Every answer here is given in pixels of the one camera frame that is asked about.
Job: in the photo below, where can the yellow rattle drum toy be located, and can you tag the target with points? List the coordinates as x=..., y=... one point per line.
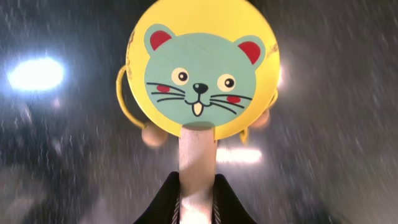
x=199, y=74

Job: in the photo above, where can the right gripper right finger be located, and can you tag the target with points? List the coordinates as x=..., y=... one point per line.
x=230, y=208

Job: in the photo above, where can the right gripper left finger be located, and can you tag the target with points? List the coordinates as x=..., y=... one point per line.
x=164, y=208

